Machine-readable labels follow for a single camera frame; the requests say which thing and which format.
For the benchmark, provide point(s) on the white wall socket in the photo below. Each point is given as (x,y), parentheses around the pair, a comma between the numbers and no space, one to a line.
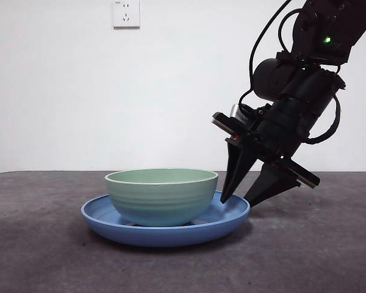
(126,15)

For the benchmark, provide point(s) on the green ribbed bowl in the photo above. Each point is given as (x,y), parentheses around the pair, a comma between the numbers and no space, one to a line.
(161,204)

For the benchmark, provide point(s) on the blue round plate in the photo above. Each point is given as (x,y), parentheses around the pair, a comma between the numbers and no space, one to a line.
(164,238)

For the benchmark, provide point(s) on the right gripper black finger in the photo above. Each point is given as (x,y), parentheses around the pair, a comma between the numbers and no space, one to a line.
(236,171)
(270,183)

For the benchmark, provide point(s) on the right gripper grey camera box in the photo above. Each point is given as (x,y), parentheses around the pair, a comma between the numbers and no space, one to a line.
(236,113)

